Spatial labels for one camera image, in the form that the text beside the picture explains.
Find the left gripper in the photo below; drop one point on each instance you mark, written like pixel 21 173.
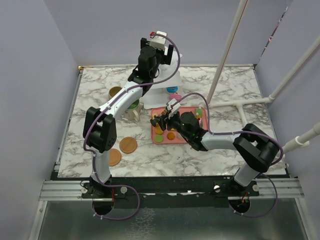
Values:
pixel 164 58

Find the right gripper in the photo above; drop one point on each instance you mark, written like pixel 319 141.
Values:
pixel 164 119

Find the white three-tier cake stand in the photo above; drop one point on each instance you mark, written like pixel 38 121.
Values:
pixel 158 96

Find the blue frosted donut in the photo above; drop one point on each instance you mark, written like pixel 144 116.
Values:
pixel 172 89

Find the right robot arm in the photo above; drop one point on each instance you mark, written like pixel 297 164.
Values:
pixel 256 148

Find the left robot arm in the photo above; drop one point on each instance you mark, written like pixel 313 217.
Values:
pixel 99 129

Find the brown round cookie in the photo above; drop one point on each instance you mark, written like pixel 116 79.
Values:
pixel 170 136

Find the orange round cookie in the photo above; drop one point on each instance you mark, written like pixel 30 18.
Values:
pixel 158 130

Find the pink serving tray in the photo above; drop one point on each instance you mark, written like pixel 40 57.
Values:
pixel 178 138

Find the green macaron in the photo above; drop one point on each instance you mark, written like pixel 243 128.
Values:
pixel 158 138

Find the green cake piece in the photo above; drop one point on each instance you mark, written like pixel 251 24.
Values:
pixel 198 112

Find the green-inside ceramic mug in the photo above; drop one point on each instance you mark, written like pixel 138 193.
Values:
pixel 133 112

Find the wooden coaster upper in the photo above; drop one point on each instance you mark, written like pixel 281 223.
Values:
pixel 128 145

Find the wooden coaster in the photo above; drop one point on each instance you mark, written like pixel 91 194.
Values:
pixel 128 145
pixel 115 157

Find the beige ceramic mug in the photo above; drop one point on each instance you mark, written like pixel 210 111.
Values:
pixel 113 91

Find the wooden coaster lower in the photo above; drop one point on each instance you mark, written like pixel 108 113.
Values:
pixel 115 157

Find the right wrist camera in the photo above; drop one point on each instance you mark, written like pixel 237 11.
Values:
pixel 172 107

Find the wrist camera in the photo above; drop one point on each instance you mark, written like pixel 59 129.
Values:
pixel 172 107
pixel 158 42

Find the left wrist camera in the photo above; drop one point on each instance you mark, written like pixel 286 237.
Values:
pixel 158 42

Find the aluminium mounting rail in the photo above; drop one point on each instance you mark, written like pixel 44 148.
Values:
pixel 73 190

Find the white pvc pipe frame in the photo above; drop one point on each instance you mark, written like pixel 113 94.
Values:
pixel 274 35

